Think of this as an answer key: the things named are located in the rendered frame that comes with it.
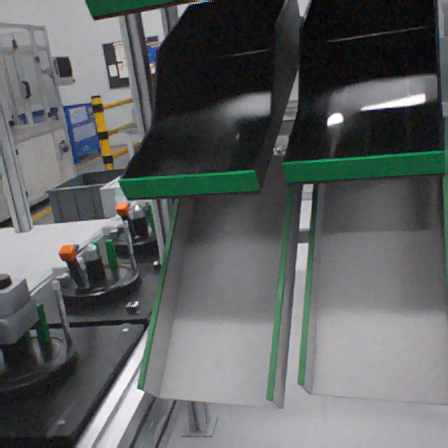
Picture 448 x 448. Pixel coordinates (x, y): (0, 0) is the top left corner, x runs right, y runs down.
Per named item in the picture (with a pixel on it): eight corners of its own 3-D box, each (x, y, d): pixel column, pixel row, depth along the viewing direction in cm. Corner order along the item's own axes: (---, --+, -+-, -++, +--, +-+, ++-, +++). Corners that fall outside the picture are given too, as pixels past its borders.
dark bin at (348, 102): (446, 177, 45) (444, 96, 40) (286, 186, 49) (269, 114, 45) (437, 27, 64) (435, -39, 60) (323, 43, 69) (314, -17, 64)
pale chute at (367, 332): (457, 406, 48) (458, 395, 45) (307, 395, 53) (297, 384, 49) (445, 140, 61) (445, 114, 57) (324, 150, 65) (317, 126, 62)
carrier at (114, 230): (187, 268, 102) (177, 202, 99) (66, 277, 107) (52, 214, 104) (211, 229, 125) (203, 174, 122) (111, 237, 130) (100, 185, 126)
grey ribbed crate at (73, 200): (179, 226, 257) (171, 177, 251) (54, 237, 269) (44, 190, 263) (198, 203, 297) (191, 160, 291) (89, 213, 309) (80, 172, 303)
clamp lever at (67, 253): (87, 289, 86) (69, 252, 81) (75, 290, 86) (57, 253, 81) (93, 273, 88) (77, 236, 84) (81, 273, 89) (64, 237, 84)
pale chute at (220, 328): (284, 409, 51) (272, 400, 47) (156, 398, 56) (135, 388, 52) (306, 155, 64) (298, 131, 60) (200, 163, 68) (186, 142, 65)
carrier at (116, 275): (149, 331, 79) (133, 248, 76) (-4, 338, 84) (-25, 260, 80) (187, 269, 102) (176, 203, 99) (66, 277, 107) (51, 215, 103)
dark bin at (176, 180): (260, 194, 48) (239, 120, 43) (126, 201, 52) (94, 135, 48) (306, 46, 67) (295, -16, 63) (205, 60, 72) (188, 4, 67)
